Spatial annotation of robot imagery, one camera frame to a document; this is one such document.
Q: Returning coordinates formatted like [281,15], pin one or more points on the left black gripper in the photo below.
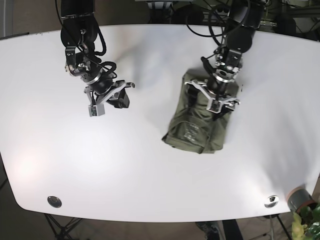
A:
[220,88]

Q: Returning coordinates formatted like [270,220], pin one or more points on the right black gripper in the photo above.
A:
[107,91]

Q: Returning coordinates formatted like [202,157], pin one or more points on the olive green T-shirt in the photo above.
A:
[193,128]

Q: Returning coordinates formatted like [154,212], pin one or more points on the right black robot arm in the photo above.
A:
[84,46]

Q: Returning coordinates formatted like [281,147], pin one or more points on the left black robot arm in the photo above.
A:
[244,18]

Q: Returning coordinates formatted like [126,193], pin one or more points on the left silver table grommet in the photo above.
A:
[54,201]

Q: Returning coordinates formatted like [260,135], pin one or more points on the silver table grommet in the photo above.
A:
[54,201]
[271,201]

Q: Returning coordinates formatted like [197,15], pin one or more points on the right silver table grommet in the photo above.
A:
[271,201]

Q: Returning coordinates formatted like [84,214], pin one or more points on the grey plant pot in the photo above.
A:
[298,198]

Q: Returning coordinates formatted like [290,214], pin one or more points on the green potted plant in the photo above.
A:
[306,224]

